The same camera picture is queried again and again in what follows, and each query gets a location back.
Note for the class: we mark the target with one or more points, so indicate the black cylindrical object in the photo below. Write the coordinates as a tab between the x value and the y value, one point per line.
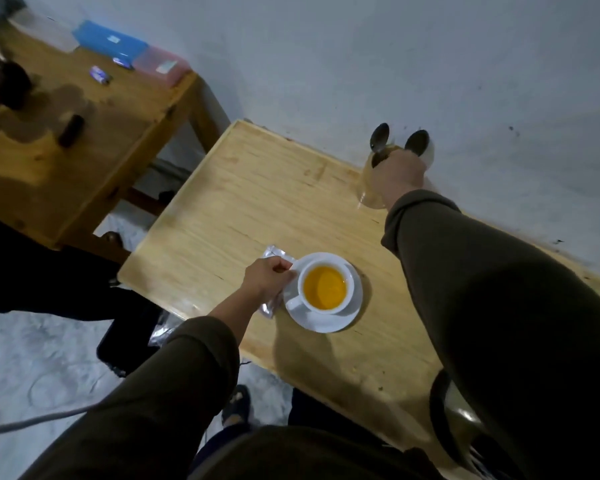
71	130

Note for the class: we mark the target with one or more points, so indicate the orange tea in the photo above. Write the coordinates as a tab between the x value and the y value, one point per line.
325	288

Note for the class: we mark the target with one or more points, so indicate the person's right forearm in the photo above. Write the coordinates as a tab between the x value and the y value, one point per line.
505	314

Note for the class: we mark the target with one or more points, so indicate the person's right fingers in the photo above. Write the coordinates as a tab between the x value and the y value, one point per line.
397	155

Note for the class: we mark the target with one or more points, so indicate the white tea cup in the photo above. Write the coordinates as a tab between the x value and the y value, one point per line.
296	303

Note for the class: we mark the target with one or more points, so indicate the person's black sandal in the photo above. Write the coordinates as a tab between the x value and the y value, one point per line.
237	404

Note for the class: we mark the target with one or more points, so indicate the person's left fingers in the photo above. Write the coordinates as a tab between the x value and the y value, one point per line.
283	275

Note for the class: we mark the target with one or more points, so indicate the wooden side table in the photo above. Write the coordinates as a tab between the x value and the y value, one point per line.
55	169

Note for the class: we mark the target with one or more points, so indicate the person's olive shirt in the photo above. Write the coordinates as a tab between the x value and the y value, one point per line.
310	457

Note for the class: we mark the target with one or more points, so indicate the clear glass jar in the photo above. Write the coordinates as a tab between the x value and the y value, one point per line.
367	192

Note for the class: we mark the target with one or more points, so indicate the person's dark trousers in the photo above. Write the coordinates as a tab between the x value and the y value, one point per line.
325	412

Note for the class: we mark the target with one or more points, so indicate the black bag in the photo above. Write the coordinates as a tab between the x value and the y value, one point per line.
130	334

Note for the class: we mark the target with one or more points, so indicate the clear plastic box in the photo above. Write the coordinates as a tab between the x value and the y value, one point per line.
44	30

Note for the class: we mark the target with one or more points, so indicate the pink plastic box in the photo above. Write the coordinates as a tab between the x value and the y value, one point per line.
161	66

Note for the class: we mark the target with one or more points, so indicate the white saucer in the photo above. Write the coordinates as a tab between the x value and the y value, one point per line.
325	320

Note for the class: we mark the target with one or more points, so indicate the black chair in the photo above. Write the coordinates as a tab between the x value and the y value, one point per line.
447	419

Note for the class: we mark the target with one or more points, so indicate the person's left forearm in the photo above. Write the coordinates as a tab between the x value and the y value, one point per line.
180	394

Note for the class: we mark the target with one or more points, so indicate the blue plastic box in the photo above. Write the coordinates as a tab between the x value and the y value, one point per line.
110	42

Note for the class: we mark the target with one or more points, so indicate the person's right hand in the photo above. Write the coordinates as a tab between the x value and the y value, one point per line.
399	174

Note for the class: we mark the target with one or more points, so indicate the small purple white lighter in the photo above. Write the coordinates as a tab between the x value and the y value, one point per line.
100	75

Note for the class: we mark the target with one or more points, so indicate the clear plastic bag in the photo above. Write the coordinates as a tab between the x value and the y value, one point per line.
166	327

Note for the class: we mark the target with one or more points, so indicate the person's left hand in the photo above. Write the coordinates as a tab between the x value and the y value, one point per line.
265	279

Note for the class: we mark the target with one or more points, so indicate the small blue object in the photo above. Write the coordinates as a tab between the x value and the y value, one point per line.
122	62

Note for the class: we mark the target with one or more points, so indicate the metal spoon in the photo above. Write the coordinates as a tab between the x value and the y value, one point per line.
417	142
379	136

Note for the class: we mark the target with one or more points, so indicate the silver foil packet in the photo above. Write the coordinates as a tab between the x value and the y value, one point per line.
275	252

